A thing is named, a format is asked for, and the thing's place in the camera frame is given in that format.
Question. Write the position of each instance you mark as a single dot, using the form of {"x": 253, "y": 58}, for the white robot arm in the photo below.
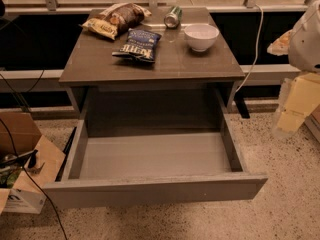
{"x": 302, "y": 43}

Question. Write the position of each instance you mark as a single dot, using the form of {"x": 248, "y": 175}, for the brown and yellow chip bag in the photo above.
{"x": 116, "y": 19}

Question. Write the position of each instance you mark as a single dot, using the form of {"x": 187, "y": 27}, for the cardboard box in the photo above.
{"x": 28, "y": 162}

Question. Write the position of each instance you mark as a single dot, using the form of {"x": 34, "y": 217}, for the yellow foam block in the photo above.
{"x": 298, "y": 98}

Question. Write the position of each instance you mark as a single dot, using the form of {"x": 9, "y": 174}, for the blue chip bag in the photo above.
{"x": 140, "y": 46}

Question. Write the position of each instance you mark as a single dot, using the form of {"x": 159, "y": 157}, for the grey cabinet with tabletop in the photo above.
{"x": 91, "y": 62}

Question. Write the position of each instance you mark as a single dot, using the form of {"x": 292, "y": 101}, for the white bowl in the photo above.
{"x": 201, "y": 37}

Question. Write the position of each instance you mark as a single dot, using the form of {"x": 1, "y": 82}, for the green soda can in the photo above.
{"x": 173, "y": 17}

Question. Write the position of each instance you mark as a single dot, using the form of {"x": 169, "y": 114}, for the open grey top drawer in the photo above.
{"x": 153, "y": 147}

